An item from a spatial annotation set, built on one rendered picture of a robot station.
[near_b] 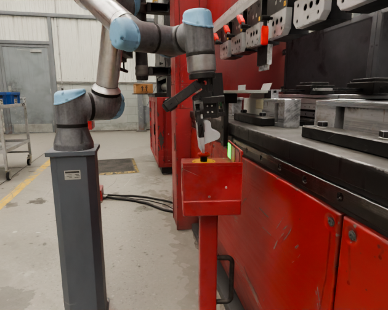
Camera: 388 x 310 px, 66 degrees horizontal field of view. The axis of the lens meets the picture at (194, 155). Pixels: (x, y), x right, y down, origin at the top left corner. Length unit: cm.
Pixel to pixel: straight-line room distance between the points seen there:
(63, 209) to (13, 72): 758
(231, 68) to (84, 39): 663
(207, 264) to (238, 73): 147
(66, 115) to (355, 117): 95
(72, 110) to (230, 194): 69
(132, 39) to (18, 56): 797
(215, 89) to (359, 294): 54
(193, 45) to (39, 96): 788
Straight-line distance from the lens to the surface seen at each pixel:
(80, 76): 843
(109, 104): 126
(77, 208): 127
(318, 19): 91
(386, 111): 71
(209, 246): 96
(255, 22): 131
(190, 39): 79
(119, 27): 79
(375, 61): 156
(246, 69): 217
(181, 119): 206
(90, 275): 140
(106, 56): 122
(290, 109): 106
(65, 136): 123
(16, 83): 871
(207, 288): 103
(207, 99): 78
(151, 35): 81
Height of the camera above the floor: 99
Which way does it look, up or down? 12 degrees down
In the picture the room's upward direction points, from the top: straight up
